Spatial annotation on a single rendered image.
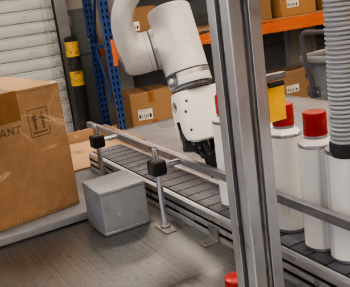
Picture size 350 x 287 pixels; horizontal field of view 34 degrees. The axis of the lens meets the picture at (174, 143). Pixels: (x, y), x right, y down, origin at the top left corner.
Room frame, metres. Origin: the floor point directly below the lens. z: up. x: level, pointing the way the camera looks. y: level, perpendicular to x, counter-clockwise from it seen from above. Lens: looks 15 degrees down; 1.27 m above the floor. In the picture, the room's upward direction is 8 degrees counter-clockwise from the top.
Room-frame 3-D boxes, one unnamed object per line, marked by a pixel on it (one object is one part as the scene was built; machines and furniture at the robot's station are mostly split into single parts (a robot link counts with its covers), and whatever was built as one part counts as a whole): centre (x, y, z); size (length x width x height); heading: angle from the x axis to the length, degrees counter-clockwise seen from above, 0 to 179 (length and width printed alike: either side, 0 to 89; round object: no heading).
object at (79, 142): (1.67, 0.26, 0.85); 0.30 x 0.26 x 0.04; 28
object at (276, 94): (0.83, -0.16, 1.09); 0.03 x 0.01 x 0.06; 118
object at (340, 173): (0.73, -0.22, 0.98); 0.05 x 0.05 x 0.20
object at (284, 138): (0.85, -0.17, 0.98); 0.05 x 0.05 x 0.20
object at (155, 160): (1.04, 0.02, 0.91); 0.07 x 0.03 x 0.16; 118
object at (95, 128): (1.31, 0.16, 0.91); 0.07 x 0.03 x 0.16; 118
